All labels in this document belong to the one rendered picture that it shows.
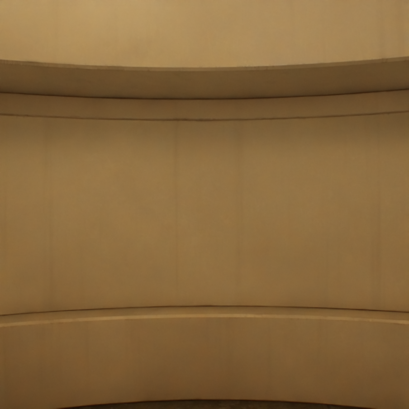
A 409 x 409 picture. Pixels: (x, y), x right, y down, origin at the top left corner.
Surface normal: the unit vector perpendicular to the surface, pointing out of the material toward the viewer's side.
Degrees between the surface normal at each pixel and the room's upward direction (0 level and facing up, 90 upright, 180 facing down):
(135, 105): 90
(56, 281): 90
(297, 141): 90
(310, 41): 90
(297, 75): 180
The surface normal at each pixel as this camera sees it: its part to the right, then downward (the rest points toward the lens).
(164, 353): 0.05, 0.00
